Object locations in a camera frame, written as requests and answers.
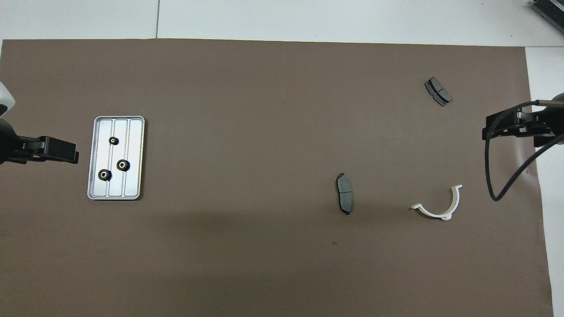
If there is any silver metal tray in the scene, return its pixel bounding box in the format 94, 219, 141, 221
87, 116, 145, 201

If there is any dark ribbed device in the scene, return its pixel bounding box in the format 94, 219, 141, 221
530, 0, 564, 23

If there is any brown table mat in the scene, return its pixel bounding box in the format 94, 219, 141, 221
0, 39, 555, 317

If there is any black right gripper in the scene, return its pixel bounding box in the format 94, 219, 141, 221
482, 110, 551, 141

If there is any grooved grey brake pad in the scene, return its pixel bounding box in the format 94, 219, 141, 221
424, 77, 453, 107

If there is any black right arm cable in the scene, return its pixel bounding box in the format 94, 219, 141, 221
483, 100, 564, 202

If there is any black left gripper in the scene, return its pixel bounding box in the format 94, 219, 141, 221
11, 136, 80, 165

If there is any long grey brake pad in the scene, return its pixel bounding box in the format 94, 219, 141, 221
336, 172, 354, 216

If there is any white curved plastic bracket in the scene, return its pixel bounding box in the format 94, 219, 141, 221
411, 184, 463, 221

